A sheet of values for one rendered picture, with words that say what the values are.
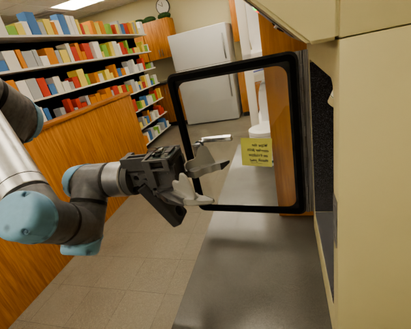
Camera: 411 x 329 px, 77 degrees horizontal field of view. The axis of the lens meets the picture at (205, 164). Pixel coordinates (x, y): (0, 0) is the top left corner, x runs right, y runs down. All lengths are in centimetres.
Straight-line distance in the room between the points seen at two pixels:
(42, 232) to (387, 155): 46
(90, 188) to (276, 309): 45
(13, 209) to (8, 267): 190
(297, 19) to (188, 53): 517
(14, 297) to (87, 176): 191
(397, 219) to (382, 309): 15
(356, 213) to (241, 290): 36
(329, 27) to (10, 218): 46
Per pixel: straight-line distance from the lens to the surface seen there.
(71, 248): 57
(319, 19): 27
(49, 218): 46
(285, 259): 68
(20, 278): 242
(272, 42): 64
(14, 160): 54
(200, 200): 43
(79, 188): 59
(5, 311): 242
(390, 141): 31
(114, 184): 54
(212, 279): 66
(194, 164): 54
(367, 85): 29
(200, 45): 535
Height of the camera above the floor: 143
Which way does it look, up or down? 24 degrees down
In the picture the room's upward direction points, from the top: 13 degrees counter-clockwise
